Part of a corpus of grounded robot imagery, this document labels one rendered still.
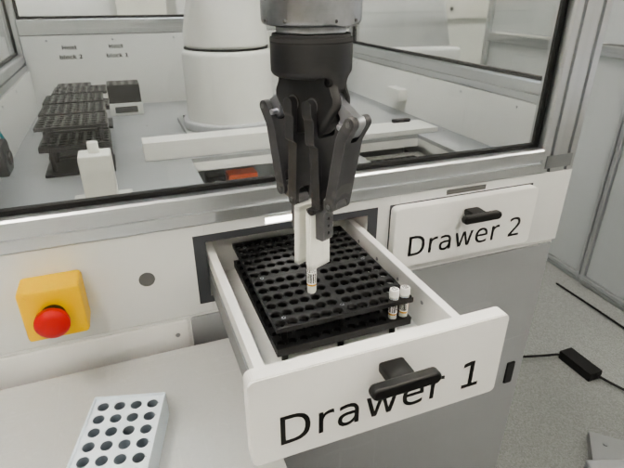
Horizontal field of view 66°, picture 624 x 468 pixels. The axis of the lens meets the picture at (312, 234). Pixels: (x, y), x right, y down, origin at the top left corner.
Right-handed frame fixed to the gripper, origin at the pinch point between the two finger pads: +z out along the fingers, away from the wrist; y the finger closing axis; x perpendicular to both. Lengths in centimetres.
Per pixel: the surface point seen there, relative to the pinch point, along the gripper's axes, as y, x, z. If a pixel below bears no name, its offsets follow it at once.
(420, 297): 5.5, 14.3, 12.3
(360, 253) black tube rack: -5.6, 15.3, 10.5
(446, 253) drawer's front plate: -3.2, 35.9, 17.5
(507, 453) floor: 2, 80, 100
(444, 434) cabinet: -2, 44, 67
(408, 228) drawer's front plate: -6.4, 28.3, 11.2
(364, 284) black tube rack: 0.3, 9.1, 10.3
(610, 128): -23, 201, 28
